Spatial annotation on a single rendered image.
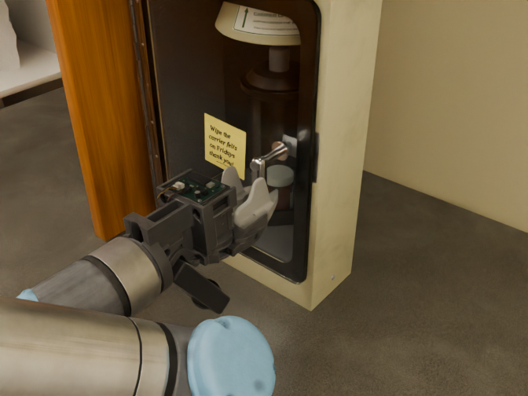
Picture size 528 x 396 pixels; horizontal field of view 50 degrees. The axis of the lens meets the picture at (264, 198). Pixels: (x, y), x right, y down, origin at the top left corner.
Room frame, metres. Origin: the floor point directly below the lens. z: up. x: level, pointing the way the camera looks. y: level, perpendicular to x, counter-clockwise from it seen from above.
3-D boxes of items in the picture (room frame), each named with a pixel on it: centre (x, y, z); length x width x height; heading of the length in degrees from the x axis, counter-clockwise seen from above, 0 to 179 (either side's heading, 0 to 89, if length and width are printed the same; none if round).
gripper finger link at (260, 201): (0.55, 0.01, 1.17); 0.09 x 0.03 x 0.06; 137
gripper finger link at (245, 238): (0.51, 0.03, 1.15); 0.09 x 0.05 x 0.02; 137
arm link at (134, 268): (0.42, 0.14, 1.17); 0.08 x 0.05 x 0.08; 51
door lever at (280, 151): (0.60, 0.00, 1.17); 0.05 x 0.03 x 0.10; 140
